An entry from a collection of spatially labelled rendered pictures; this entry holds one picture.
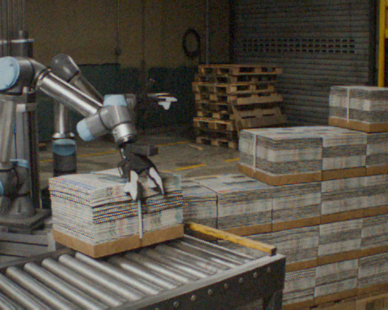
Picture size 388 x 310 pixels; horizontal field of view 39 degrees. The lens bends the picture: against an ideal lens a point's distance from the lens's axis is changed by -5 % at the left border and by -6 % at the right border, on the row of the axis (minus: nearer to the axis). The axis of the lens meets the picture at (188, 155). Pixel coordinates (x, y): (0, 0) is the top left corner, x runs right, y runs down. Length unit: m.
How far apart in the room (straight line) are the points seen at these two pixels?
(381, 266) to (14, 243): 2.03
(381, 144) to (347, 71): 7.08
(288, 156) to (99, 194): 1.22
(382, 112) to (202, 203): 1.11
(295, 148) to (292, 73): 8.10
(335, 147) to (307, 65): 7.74
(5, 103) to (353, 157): 1.77
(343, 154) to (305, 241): 0.49
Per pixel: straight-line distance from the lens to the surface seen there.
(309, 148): 2.85
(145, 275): 1.76
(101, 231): 1.86
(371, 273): 3.32
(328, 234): 3.04
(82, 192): 1.85
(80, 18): 9.90
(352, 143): 3.01
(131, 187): 1.82
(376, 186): 3.17
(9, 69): 2.07
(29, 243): 2.34
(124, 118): 1.90
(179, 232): 2.05
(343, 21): 10.23
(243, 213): 2.73
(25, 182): 2.31
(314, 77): 10.57
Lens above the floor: 1.44
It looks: 10 degrees down
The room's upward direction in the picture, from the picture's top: straight up
